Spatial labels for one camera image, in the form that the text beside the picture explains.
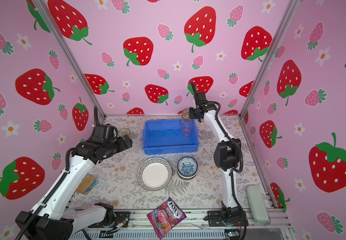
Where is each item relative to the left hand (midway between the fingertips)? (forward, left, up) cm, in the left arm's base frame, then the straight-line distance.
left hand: (126, 142), depth 77 cm
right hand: (+26, -37, -3) cm, 45 cm away
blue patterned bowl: (-5, -33, -16) cm, 37 cm away
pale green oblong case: (-24, -69, -20) cm, 76 cm away
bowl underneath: (-12, -32, -16) cm, 38 cm away
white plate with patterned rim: (-8, -14, -20) cm, 26 cm away
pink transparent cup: (+28, -34, -19) cm, 48 cm away
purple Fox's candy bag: (-30, -22, -21) cm, 42 cm away
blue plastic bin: (+21, -19, -22) cm, 36 cm away
